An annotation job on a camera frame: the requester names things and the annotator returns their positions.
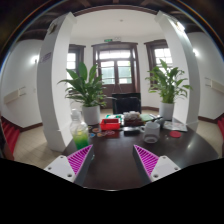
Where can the green exit sign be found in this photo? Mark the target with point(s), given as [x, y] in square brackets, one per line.
[108, 40]

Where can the round patterned coaster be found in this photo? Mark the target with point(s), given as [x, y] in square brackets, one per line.
[109, 132]

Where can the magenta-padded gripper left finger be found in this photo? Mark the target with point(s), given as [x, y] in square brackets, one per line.
[63, 166]

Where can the clear bottle with green drink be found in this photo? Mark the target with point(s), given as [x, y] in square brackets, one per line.
[79, 131]

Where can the dark wooden framed window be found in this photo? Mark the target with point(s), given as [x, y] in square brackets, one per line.
[162, 55]
[71, 61]

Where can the red plastic basket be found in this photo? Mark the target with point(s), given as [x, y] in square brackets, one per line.
[110, 125]

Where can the black office chair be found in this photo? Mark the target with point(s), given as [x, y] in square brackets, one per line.
[126, 104]

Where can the white ceramic mug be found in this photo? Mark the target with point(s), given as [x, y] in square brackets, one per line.
[151, 130]

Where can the green plant in white pot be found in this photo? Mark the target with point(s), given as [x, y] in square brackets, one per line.
[166, 110]
[91, 115]

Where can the green cloth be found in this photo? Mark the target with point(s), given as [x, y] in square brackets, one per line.
[146, 117]

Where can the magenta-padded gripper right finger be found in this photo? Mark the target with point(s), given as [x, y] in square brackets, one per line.
[163, 167]

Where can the flat round red coaster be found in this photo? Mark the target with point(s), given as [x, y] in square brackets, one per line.
[175, 134]

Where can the dark wooden double door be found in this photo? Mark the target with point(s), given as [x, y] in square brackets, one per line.
[116, 71]

